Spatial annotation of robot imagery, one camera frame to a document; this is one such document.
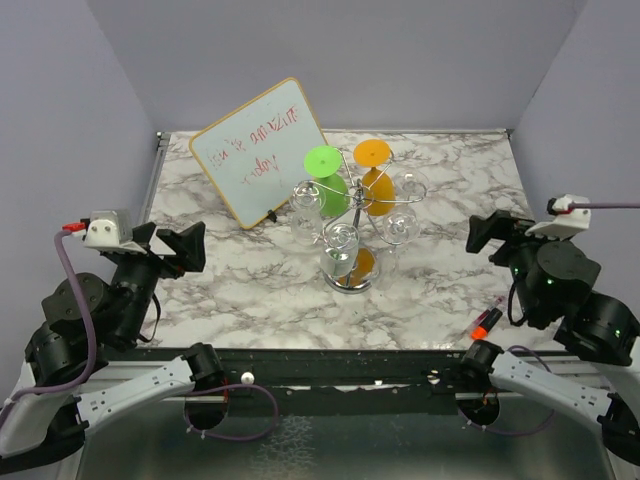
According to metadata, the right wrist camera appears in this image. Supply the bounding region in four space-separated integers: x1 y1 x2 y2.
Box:
525 195 591 240

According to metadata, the orange black marker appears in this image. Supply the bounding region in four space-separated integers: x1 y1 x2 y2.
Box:
471 308 503 340

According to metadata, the clear wine glass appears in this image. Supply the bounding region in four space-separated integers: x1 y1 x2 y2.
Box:
289 180 326 246
382 204 421 246

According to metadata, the small clear orange cup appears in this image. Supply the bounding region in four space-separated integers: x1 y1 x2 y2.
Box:
320 223 360 277

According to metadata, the clear tumbler glass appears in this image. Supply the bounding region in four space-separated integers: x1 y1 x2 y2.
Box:
393 169 428 202

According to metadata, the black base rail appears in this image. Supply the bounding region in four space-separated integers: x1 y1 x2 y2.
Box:
99 347 591 416

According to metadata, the orange plastic cup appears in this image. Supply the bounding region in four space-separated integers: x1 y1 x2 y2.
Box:
353 139 395 217

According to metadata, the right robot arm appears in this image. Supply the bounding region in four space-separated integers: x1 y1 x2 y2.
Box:
459 208 639 465

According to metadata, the small whiteboard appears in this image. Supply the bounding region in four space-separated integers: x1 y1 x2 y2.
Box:
189 78 326 229

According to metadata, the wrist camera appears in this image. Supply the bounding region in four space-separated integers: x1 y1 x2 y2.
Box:
525 195 591 240
62 209 146 255

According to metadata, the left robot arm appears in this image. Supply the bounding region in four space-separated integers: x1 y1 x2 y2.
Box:
1 218 224 475

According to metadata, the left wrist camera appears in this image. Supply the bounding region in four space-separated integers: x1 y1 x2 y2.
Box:
62 209 146 255

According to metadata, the green plastic goblet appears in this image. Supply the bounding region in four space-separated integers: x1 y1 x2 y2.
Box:
304 145 347 217

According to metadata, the chrome wine glass rack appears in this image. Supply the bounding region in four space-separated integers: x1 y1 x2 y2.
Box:
290 139 427 294

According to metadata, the red pen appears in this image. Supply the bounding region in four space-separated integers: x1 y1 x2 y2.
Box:
464 295 506 334

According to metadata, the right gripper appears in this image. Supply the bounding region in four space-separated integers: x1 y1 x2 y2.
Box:
464 206 569 319

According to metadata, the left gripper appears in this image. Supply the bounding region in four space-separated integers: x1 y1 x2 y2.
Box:
114 220 207 345

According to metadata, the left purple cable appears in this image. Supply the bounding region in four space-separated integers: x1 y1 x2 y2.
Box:
0 232 99 426

